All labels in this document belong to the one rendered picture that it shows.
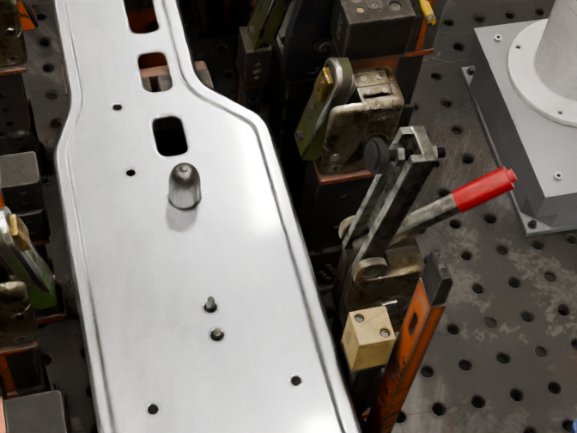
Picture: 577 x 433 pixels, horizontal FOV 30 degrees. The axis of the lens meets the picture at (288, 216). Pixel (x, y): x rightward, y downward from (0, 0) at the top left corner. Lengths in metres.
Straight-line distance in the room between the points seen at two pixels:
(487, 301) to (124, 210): 0.54
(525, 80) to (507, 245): 0.22
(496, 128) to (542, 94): 0.08
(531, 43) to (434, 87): 0.16
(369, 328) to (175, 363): 0.18
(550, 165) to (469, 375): 0.29
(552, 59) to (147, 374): 0.73
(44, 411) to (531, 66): 0.83
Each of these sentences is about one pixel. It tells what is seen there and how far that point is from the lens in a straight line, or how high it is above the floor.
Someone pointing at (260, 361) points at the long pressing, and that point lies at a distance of 0.99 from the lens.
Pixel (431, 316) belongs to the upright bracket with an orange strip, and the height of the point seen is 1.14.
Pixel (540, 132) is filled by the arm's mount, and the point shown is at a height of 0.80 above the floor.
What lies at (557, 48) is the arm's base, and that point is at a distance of 1.44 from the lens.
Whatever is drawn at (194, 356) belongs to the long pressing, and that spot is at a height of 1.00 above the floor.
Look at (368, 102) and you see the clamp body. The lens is 1.07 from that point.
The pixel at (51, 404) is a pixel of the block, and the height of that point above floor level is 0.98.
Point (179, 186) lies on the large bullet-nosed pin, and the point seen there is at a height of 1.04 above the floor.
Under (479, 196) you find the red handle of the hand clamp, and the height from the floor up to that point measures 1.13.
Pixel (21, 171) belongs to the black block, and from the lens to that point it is 1.11.
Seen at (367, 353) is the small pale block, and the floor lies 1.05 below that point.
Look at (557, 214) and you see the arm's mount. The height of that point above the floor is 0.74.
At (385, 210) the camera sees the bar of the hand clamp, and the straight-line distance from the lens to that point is 0.90.
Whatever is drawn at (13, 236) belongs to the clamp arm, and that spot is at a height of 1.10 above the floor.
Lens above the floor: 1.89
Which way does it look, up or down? 57 degrees down
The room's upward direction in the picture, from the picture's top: 9 degrees clockwise
